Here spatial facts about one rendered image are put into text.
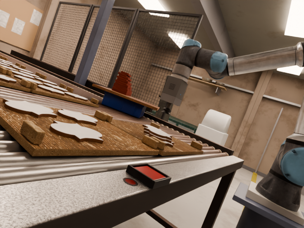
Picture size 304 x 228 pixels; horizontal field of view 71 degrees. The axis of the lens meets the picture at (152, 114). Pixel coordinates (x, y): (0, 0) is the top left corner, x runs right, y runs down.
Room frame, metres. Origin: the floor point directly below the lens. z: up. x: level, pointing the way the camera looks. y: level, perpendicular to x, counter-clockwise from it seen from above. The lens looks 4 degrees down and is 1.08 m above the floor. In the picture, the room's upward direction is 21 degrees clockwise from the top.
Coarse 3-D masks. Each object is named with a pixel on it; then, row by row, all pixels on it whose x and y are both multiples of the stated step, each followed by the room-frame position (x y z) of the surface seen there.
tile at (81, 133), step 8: (56, 128) 0.47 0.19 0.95; (64, 128) 0.50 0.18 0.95; (72, 128) 0.52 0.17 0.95; (80, 128) 0.55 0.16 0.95; (88, 128) 0.58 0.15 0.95; (64, 136) 0.47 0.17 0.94; (72, 136) 0.48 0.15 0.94; (80, 136) 0.48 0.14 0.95; (88, 136) 0.51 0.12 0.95; (96, 136) 0.54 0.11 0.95
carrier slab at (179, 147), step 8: (112, 120) 0.93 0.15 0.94; (120, 128) 0.82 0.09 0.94; (128, 128) 0.88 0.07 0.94; (136, 128) 0.95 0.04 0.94; (136, 136) 0.78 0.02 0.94; (176, 144) 0.94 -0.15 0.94; (184, 144) 1.02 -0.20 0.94; (160, 152) 0.71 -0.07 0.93; (168, 152) 0.73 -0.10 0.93; (176, 152) 0.79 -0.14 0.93; (184, 152) 0.85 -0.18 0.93; (192, 152) 0.92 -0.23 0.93; (200, 152) 1.01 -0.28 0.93
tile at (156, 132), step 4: (144, 128) 0.88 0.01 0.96; (148, 128) 0.88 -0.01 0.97; (152, 128) 0.93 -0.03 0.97; (152, 132) 0.84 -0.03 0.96; (156, 132) 0.86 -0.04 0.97; (160, 132) 0.91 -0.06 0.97; (164, 132) 0.96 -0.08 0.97; (160, 136) 0.84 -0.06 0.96; (164, 136) 0.85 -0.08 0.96; (168, 136) 0.88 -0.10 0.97
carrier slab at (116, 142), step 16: (0, 112) 0.47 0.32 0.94; (16, 112) 0.52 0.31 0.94; (16, 128) 0.41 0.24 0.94; (48, 128) 0.49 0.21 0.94; (96, 128) 0.66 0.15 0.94; (112, 128) 0.76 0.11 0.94; (32, 144) 0.37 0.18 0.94; (48, 144) 0.39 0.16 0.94; (64, 144) 0.42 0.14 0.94; (80, 144) 0.46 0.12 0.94; (96, 144) 0.50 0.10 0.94; (112, 144) 0.55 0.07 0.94; (128, 144) 0.62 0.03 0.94; (144, 144) 0.70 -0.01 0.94
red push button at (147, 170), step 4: (136, 168) 0.46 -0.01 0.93; (140, 168) 0.47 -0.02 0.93; (144, 168) 0.48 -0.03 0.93; (148, 168) 0.49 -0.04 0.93; (144, 172) 0.46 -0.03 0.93; (148, 172) 0.47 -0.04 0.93; (152, 172) 0.48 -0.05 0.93; (156, 172) 0.49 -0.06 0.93; (152, 176) 0.45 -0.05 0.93; (156, 176) 0.46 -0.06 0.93; (160, 176) 0.47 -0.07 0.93; (164, 176) 0.48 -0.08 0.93
